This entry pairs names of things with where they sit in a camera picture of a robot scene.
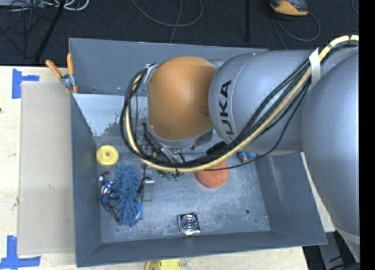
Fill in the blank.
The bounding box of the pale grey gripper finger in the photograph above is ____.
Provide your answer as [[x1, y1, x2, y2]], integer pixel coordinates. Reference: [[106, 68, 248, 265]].
[[141, 178, 155, 202]]

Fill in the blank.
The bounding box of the blue fluffy duster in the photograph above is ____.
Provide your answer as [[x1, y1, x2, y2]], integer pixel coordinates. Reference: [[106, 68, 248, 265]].
[[111, 162, 144, 228]]

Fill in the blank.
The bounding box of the blue and red toy figure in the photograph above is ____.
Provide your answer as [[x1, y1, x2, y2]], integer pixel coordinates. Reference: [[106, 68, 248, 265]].
[[98, 170, 120, 222]]

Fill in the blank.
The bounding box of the orange mesh scrubber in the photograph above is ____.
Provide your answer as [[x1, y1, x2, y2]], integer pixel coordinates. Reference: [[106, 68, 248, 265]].
[[195, 160, 230, 189]]

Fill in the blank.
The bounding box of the silver square packet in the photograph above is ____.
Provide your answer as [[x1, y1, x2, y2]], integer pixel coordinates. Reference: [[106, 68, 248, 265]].
[[176, 212, 202, 237]]

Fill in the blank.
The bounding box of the yellow round disc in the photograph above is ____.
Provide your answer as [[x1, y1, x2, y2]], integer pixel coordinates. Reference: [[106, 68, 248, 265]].
[[96, 145, 120, 168], [144, 258, 182, 270]]

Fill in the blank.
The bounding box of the grey metal bin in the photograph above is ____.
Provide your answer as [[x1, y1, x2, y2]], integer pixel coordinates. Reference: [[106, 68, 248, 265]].
[[67, 37, 328, 268]]

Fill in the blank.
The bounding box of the blue and orange toy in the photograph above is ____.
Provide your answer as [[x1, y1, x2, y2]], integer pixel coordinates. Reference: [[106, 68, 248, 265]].
[[236, 151, 258, 163]]

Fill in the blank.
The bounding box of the pale wood flat board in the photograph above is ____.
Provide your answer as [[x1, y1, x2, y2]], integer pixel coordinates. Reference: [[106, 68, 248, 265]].
[[16, 81, 77, 255]]

